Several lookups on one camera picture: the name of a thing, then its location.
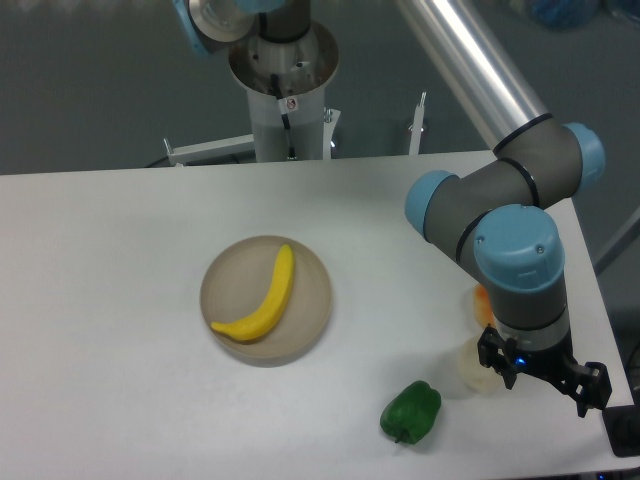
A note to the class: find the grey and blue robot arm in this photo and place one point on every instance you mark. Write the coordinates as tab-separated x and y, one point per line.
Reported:
492	223

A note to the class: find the black device at table edge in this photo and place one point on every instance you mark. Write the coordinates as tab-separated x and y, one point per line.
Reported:
622	427

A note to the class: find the grey table leg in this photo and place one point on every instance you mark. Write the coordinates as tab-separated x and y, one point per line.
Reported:
622	238

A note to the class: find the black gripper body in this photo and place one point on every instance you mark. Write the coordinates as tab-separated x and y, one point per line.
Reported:
554	364

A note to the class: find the orange toy peach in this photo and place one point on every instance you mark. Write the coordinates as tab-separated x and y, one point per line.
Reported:
482	310

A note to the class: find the white toy pear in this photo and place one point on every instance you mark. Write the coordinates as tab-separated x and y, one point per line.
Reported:
476	377

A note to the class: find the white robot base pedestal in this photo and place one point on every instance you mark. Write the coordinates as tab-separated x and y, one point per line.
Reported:
285	85

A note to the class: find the yellow toy banana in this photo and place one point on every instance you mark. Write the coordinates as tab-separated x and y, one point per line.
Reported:
265	318

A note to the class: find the white metal frame bracket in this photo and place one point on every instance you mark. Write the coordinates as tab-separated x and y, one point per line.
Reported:
211	152

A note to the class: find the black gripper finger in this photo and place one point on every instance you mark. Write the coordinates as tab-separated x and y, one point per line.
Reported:
498	354
588	385

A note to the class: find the beige round plate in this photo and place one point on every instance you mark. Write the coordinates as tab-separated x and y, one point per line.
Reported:
236	284

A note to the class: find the white metal upright post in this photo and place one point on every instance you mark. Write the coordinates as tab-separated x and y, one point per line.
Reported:
417	127

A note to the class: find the green toy bell pepper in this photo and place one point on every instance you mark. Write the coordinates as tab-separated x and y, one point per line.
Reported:
411	415

